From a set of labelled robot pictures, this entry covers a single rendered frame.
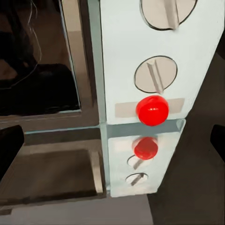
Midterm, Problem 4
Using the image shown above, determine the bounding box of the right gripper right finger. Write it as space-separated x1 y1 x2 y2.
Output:
210 124 225 162

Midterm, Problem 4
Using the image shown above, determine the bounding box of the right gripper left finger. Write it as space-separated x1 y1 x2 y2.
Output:
0 125 24 181

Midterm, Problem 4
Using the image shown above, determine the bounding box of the microwave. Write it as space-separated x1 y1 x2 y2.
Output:
0 0 225 135

